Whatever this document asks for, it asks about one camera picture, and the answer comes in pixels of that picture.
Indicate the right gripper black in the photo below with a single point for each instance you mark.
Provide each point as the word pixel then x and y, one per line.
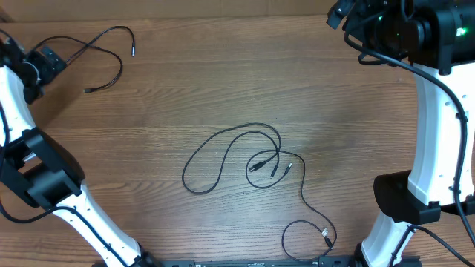
pixel 355 24

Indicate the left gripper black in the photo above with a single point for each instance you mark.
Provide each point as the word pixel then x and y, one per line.
pixel 50 68

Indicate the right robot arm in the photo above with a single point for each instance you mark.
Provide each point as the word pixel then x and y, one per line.
pixel 434 40

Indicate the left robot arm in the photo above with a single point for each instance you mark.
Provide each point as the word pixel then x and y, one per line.
pixel 42 173

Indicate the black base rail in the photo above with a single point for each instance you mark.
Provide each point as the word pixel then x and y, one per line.
pixel 331 261

